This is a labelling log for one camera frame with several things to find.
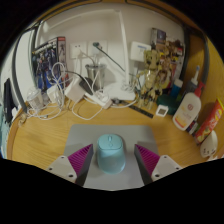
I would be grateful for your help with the dark green round container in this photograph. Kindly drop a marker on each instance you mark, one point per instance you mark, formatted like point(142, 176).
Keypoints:
point(170, 101)

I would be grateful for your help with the white power strip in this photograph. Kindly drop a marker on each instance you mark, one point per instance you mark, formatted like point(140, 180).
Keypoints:
point(100, 100)

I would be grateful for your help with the large white charger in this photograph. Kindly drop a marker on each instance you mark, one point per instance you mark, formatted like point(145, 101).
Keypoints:
point(74, 91)

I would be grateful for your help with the light teal computer mouse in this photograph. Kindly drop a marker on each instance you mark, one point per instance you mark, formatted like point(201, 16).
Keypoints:
point(111, 155)

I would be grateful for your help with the clear plastic cup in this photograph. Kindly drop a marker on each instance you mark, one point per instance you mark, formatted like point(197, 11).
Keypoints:
point(35, 98)

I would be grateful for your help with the blue model kit box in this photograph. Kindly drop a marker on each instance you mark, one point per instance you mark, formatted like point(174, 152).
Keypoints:
point(48, 63)

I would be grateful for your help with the brown tree-figure toy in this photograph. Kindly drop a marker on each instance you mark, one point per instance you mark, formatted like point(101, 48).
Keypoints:
point(151, 76)

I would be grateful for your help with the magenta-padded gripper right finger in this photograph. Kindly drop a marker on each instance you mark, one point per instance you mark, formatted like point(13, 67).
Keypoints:
point(166, 165)

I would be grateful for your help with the small blue white-capped bottle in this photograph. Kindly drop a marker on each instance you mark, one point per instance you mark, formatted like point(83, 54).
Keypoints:
point(176, 88)

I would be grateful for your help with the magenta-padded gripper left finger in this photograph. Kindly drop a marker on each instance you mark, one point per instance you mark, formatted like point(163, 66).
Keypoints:
point(61, 166)

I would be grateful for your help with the white mug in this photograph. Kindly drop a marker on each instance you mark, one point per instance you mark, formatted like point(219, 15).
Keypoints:
point(209, 145)

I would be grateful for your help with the colourful printed poster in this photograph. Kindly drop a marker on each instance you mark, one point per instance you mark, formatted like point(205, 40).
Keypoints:
point(166, 38)

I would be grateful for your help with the black bag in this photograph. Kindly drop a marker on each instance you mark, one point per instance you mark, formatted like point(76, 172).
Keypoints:
point(9, 100)

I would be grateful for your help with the white desk lamp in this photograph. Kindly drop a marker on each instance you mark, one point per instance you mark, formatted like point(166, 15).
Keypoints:
point(123, 50)

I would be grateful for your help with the black ruler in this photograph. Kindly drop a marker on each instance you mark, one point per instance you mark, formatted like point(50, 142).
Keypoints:
point(141, 112)

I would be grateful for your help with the white wall-mounted box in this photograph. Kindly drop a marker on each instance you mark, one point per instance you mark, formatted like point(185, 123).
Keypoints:
point(140, 51)

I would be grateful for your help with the metal cup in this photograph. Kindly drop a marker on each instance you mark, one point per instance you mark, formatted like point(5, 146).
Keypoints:
point(96, 73)

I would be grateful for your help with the grey rectangular mouse pad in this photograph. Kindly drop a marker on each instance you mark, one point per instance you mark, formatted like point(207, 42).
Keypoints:
point(133, 133)

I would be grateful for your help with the white red-pump lotion bottle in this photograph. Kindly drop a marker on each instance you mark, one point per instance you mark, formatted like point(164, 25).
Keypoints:
point(186, 111)

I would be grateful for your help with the orange-red chips can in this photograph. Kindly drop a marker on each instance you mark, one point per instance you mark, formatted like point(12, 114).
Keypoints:
point(210, 123)

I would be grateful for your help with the small white desk clock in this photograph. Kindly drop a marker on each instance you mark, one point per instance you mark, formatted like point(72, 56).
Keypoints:
point(162, 110)

